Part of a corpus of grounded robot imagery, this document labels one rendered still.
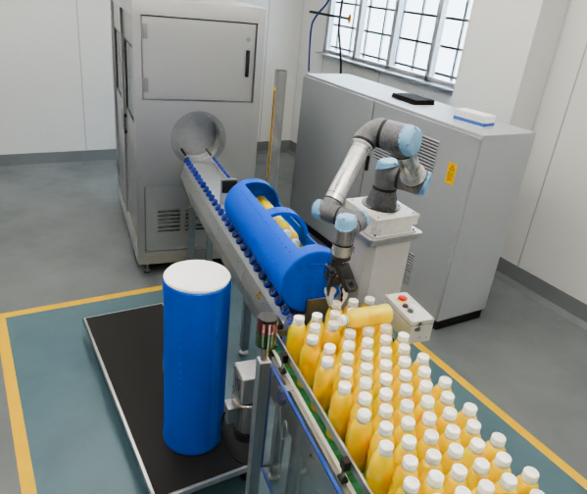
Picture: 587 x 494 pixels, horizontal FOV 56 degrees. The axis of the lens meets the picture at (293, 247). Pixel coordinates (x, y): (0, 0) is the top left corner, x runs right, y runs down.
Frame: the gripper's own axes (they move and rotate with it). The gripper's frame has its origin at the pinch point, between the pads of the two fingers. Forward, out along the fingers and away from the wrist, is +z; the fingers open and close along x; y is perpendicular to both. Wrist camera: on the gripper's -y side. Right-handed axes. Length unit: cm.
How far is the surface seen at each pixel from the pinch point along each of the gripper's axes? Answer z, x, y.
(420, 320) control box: -0.6, -26.1, -18.1
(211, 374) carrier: 49, 40, 28
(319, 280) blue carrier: -0.6, -0.4, 16.8
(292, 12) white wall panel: -73, -191, 558
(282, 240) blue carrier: -11.2, 10.4, 34.1
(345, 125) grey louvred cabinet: -5, -125, 247
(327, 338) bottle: 4.3, 9.7, -14.5
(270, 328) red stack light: -14, 38, -30
